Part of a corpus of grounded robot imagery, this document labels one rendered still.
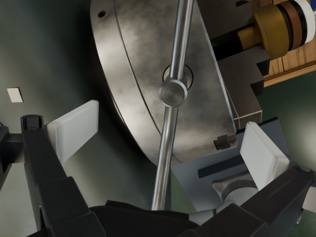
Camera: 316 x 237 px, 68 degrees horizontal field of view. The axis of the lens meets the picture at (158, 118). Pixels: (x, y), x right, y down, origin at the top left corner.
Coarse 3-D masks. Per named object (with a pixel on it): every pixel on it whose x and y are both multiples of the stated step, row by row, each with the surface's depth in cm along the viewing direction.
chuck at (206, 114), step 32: (128, 0) 28; (160, 0) 26; (128, 32) 26; (160, 32) 25; (192, 32) 25; (160, 64) 26; (192, 64) 25; (192, 96) 26; (224, 96) 26; (160, 128) 29; (192, 128) 29; (224, 128) 29
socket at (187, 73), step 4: (168, 68) 26; (184, 68) 25; (188, 68) 25; (164, 72) 26; (168, 72) 26; (188, 72) 26; (164, 76) 26; (188, 76) 26; (192, 76) 26; (188, 80) 26; (192, 80) 26; (188, 84) 26; (188, 88) 26
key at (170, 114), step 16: (192, 0) 17; (176, 16) 18; (176, 32) 18; (176, 48) 18; (176, 64) 18; (176, 112) 20; (160, 144) 21; (160, 160) 21; (160, 176) 21; (160, 192) 21; (160, 208) 21
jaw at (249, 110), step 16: (256, 48) 35; (224, 64) 36; (240, 64) 35; (256, 64) 34; (224, 80) 34; (240, 80) 33; (256, 80) 33; (240, 96) 32; (240, 112) 31; (256, 112) 31; (240, 128) 34; (224, 144) 34
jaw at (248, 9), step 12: (204, 0) 34; (216, 0) 34; (228, 0) 34; (240, 0) 37; (204, 12) 34; (216, 12) 34; (228, 12) 34; (240, 12) 34; (252, 12) 34; (216, 24) 35; (228, 24) 35; (240, 24) 35; (216, 36) 36
